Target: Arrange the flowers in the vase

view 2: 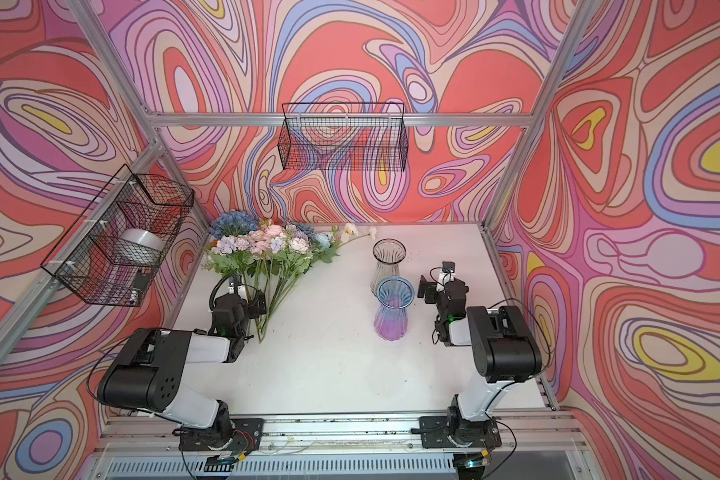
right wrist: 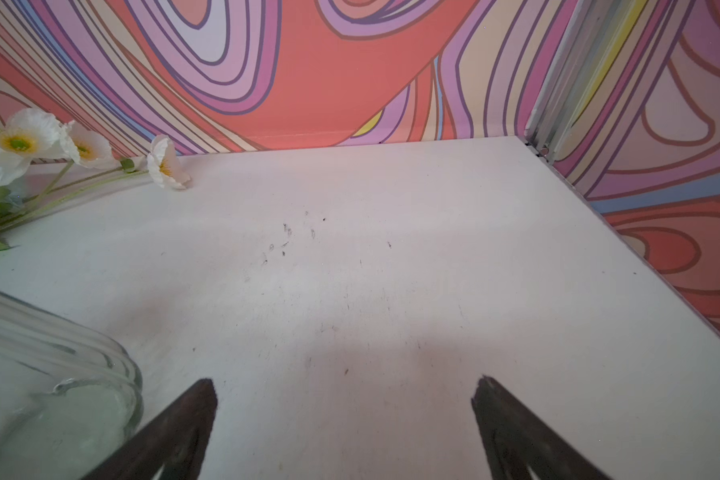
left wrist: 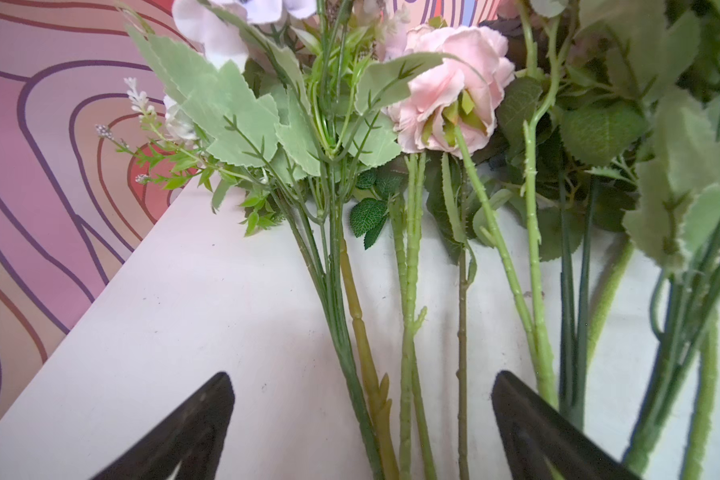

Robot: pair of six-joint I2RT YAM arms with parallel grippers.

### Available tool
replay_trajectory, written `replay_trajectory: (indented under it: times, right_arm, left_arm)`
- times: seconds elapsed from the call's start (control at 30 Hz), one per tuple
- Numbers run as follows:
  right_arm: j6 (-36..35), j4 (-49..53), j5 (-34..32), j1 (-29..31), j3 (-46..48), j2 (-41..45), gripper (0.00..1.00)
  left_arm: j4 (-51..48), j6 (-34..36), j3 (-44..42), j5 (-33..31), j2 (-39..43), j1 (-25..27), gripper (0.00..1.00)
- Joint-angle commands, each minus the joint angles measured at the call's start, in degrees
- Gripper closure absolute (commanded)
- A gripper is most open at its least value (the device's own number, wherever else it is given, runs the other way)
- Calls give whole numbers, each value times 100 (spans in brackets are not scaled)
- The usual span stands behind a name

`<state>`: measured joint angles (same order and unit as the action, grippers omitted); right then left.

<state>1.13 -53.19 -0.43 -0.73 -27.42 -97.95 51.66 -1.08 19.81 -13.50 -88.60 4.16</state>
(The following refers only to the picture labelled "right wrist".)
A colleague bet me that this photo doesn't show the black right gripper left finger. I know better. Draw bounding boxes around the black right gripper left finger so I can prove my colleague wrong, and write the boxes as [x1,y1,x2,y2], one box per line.
[85,379,218,480]

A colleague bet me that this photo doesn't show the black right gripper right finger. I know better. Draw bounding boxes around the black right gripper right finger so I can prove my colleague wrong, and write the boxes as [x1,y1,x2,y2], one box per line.
[471,376,608,479]

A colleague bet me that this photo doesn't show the clear ribbed glass vase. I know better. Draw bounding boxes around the clear ribbed glass vase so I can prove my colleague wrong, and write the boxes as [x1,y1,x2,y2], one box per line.
[0,292,143,479]

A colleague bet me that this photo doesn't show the white poppy flower stem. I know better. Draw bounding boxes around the white poppy flower stem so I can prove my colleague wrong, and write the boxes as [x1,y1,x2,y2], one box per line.
[0,108,191,251]

